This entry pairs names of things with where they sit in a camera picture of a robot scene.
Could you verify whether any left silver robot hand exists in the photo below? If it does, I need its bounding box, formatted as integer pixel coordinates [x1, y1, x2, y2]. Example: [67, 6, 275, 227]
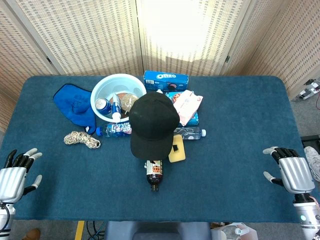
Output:
[0, 147, 43, 204]

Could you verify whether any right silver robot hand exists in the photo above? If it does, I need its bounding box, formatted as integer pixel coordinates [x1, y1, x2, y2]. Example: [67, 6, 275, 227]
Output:
[262, 146, 316, 195]

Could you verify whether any black baseball cap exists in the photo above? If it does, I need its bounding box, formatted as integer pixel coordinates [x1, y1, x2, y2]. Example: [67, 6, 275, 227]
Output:
[128, 91, 181, 161]

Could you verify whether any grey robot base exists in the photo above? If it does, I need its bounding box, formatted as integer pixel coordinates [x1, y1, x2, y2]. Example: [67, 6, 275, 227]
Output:
[104, 221, 213, 240]

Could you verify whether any white sneaker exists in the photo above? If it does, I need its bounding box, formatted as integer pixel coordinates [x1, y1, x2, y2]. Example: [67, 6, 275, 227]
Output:
[304, 146, 320, 182]

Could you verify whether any black floor stand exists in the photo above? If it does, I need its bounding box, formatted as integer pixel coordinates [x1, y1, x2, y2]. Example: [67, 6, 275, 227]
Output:
[301, 134, 320, 151]

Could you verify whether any brown shoe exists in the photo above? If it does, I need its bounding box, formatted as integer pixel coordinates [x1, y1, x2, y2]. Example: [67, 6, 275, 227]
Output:
[21, 227, 41, 240]

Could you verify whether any blue carpet table cover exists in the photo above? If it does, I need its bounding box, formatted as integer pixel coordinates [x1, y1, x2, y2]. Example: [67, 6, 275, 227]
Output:
[0, 75, 320, 223]

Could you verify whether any white plastic bag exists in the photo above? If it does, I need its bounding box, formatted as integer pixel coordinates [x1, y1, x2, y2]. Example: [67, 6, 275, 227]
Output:
[211, 221, 258, 240]

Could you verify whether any white electronic device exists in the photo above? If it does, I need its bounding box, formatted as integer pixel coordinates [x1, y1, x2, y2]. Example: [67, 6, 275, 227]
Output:
[298, 78, 320, 101]

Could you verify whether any blue cloth towel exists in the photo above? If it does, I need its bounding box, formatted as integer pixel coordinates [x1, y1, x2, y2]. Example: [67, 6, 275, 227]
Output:
[52, 83, 98, 135]

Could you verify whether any clear water bottle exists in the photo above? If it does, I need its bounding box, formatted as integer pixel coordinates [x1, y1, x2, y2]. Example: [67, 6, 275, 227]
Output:
[174, 126, 207, 140]

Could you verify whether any blue label drink bottle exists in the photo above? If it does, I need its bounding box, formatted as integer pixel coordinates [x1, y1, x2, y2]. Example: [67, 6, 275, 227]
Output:
[96, 121, 133, 138]

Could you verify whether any blue cookie box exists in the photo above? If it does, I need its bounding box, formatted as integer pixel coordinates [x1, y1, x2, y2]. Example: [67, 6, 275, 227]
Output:
[165, 91, 200, 127]

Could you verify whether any yellow sponge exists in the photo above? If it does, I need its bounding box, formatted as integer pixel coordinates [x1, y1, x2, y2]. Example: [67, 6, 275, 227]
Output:
[167, 134, 187, 163]

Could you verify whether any blue soda can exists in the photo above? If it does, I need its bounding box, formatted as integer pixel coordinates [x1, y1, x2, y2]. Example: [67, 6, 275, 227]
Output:
[94, 97, 113, 116]

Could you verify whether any woven folding screen panel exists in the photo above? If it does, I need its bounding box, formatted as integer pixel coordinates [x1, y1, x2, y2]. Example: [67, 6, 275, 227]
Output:
[219, 0, 320, 101]
[3, 0, 145, 77]
[0, 0, 62, 133]
[135, 0, 260, 77]

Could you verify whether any pink wet wipes pack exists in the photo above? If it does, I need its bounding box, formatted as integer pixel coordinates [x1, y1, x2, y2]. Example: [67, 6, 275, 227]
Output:
[172, 89, 204, 127]

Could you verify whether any brown tea bottle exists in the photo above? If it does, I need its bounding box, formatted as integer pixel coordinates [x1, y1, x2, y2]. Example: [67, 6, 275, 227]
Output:
[144, 159, 164, 193]

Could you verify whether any round brown snack pack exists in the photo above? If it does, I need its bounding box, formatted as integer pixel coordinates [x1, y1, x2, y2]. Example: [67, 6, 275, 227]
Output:
[119, 92, 139, 111]

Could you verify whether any light blue plastic basin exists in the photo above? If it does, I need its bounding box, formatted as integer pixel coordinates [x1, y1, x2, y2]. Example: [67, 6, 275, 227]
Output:
[90, 73, 148, 120]

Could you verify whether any blue Oreo box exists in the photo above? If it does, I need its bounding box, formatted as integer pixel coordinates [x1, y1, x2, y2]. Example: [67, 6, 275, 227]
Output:
[143, 70, 190, 93]

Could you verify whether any braided beige rope bundle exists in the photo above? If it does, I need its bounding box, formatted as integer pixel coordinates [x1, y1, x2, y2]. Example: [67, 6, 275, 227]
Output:
[63, 130, 102, 149]

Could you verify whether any blue floor cable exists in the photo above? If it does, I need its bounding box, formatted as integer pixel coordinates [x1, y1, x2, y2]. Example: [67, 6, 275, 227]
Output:
[86, 221, 106, 240]

